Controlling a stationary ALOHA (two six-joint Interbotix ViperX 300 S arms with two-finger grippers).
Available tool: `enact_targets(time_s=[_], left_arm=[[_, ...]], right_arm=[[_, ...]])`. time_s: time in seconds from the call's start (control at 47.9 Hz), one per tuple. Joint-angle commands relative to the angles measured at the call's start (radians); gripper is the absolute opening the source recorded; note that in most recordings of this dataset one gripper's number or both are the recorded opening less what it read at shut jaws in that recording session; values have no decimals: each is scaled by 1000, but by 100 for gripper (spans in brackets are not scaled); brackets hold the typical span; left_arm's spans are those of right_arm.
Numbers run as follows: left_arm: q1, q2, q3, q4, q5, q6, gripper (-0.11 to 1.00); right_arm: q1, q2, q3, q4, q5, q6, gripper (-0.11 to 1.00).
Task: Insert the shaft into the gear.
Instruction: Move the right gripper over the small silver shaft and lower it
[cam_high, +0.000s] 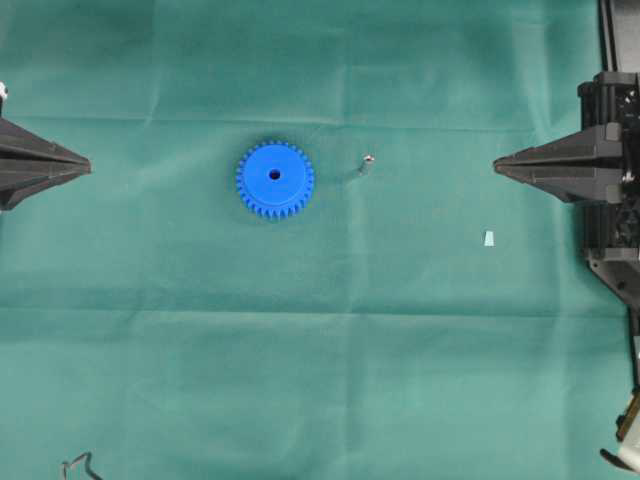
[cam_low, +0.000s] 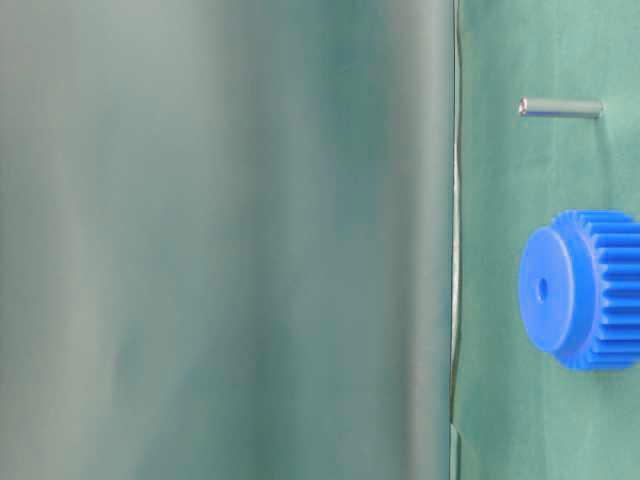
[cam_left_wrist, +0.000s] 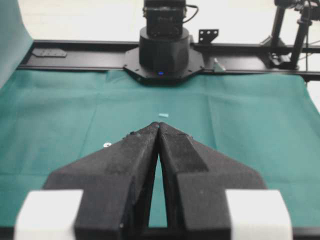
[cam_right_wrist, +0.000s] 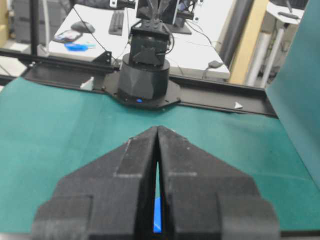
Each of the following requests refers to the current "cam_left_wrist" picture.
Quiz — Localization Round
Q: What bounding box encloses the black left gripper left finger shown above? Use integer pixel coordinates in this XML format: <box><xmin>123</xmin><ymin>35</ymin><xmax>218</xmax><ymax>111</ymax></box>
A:
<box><xmin>43</xmin><ymin>122</ymin><xmax>160</xmax><ymax>240</ymax></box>

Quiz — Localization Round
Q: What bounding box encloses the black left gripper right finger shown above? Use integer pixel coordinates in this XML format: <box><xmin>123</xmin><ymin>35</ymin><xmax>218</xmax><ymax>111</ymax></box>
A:
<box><xmin>158</xmin><ymin>122</ymin><xmax>266</xmax><ymax>232</ymax></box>

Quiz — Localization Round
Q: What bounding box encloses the small light blue shaft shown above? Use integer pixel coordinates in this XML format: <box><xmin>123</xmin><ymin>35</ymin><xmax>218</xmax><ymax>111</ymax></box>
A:
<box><xmin>158</xmin><ymin>113</ymin><xmax>169</xmax><ymax>118</ymax></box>

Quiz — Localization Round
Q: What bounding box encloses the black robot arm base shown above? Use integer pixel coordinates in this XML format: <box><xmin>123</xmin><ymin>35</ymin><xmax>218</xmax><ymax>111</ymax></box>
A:
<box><xmin>123</xmin><ymin>0</ymin><xmax>204</xmax><ymax>85</ymax></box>

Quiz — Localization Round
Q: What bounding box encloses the small white washer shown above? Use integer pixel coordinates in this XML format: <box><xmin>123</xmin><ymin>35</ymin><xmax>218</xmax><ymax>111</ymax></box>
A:
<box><xmin>103</xmin><ymin>142</ymin><xmax>112</xmax><ymax>148</ymax></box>

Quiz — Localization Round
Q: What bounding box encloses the green table cloth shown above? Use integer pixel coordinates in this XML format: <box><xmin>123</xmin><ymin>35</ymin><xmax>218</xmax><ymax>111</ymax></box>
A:
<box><xmin>0</xmin><ymin>70</ymin><xmax>320</xmax><ymax>227</ymax></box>

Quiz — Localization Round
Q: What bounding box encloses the black aluminium frame rail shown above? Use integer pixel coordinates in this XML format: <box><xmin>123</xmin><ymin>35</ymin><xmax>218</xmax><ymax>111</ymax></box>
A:
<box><xmin>17</xmin><ymin>40</ymin><xmax>320</xmax><ymax>85</ymax></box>

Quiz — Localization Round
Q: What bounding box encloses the black perforated corner bracket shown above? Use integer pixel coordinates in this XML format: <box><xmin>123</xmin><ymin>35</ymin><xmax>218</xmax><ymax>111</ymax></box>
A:
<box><xmin>198</xmin><ymin>29</ymin><xmax>219</xmax><ymax>45</ymax></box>

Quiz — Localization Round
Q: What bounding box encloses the black camera stand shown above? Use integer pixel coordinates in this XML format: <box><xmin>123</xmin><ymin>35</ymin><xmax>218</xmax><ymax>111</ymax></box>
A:
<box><xmin>260</xmin><ymin>0</ymin><xmax>320</xmax><ymax>70</ymax></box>

